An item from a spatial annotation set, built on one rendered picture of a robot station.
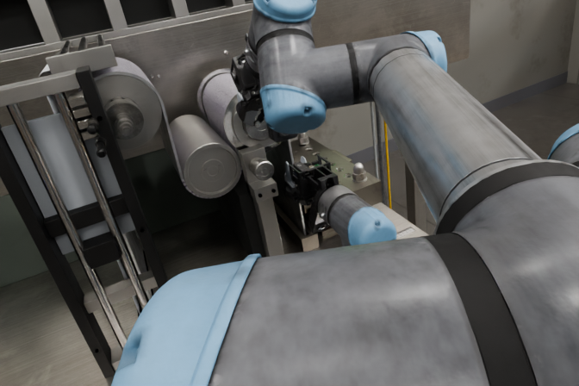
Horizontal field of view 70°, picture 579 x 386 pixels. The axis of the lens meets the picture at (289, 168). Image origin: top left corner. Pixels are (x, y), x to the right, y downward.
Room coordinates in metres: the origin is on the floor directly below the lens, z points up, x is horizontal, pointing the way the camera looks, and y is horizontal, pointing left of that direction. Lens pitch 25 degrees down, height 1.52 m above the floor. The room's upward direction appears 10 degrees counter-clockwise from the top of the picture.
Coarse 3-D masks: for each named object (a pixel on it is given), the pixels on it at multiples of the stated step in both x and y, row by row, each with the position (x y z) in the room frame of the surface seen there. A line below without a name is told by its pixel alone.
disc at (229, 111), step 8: (232, 104) 0.81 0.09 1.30; (232, 112) 0.81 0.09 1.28; (224, 120) 0.80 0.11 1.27; (232, 120) 0.81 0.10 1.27; (224, 128) 0.80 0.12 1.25; (232, 128) 0.81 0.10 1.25; (232, 136) 0.81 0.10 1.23; (232, 144) 0.81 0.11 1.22; (240, 144) 0.81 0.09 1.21; (272, 144) 0.83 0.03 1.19
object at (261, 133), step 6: (258, 114) 0.81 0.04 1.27; (246, 126) 0.80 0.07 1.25; (252, 126) 0.80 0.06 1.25; (264, 126) 0.81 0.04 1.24; (246, 132) 0.80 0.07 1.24; (252, 132) 0.80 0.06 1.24; (258, 132) 0.80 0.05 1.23; (264, 132) 0.81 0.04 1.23; (252, 138) 0.80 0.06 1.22; (258, 138) 0.80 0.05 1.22; (264, 138) 0.81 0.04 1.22
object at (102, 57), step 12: (96, 36) 1.02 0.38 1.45; (60, 48) 0.85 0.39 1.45; (84, 48) 0.79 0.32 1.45; (96, 48) 0.71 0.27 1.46; (108, 48) 0.72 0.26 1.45; (48, 60) 0.69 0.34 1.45; (60, 60) 0.70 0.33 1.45; (72, 60) 0.70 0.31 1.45; (84, 60) 0.71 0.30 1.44; (96, 60) 0.71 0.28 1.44; (108, 60) 0.72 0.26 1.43
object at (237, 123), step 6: (234, 114) 0.80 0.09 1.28; (234, 120) 0.80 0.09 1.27; (240, 120) 0.81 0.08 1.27; (234, 126) 0.80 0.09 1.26; (240, 126) 0.80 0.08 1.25; (234, 132) 0.80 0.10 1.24; (240, 132) 0.80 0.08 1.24; (240, 138) 0.80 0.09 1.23; (246, 138) 0.81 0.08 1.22; (246, 144) 0.81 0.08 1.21; (252, 144) 0.81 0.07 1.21; (264, 144) 0.82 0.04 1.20; (270, 144) 0.82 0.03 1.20
